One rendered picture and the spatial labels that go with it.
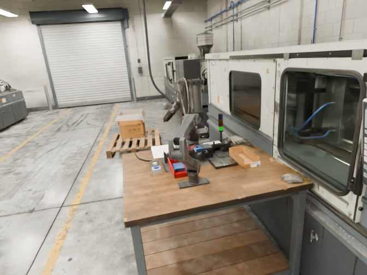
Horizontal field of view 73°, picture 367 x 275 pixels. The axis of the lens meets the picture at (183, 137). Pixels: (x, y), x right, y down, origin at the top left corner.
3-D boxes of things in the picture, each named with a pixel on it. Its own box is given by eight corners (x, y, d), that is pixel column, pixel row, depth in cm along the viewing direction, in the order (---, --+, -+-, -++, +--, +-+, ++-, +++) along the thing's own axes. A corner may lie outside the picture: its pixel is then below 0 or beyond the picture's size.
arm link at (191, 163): (190, 161, 160) (172, 146, 131) (200, 162, 158) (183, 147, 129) (189, 170, 158) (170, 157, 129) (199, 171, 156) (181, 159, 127)
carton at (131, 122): (122, 131, 569) (118, 109, 553) (148, 129, 573) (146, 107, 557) (117, 140, 505) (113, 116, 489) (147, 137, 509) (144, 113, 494)
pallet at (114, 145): (115, 138, 567) (114, 132, 563) (159, 133, 577) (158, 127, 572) (106, 158, 454) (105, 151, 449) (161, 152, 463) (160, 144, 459)
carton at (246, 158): (243, 169, 172) (243, 159, 170) (229, 156, 195) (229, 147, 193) (260, 166, 175) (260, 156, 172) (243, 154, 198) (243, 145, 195)
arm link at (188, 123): (183, 112, 148) (165, 144, 126) (197, 112, 145) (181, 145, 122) (187, 128, 155) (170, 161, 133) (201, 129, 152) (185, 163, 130)
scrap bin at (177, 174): (174, 178, 165) (173, 170, 163) (167, 164, 188) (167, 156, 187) (191, 175, 168) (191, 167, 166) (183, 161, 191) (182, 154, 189)
